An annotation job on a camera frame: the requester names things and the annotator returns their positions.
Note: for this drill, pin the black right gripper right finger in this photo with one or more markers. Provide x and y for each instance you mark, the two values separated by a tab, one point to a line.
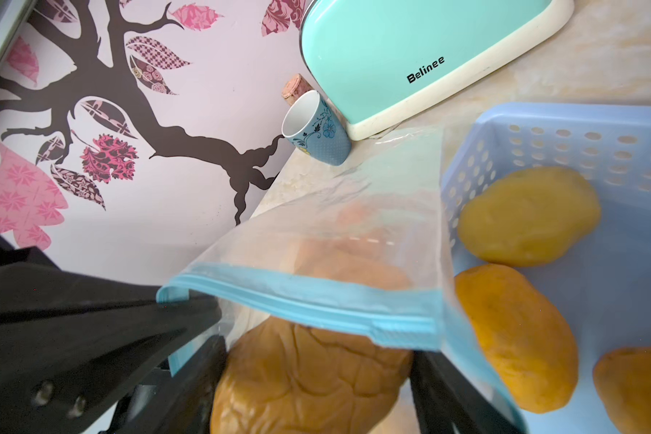
446	402

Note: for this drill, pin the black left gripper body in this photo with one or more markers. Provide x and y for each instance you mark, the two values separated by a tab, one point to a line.
72	346

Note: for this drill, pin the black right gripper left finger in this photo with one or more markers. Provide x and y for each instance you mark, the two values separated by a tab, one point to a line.
185	403

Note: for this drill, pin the wrinkled orange potato top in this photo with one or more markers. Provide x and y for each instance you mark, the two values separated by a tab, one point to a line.
359	261

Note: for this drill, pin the clear blue zipper bag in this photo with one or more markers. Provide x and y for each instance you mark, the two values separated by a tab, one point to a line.
397	189

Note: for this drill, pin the light blue perforated plastic basket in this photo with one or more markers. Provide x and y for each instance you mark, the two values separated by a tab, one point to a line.
601	279

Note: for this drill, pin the brown potato right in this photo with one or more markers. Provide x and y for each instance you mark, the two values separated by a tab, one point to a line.
622	379

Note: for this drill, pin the yellow-green potato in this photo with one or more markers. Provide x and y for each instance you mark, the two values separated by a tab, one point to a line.
531	217

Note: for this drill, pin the white blue ceramic mug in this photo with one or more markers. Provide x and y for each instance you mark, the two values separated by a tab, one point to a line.
312	127

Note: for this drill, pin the small pink cup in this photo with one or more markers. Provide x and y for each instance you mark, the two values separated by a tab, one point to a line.
295	88

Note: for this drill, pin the mint green silver toaster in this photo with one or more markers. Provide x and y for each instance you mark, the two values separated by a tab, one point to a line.
382	62

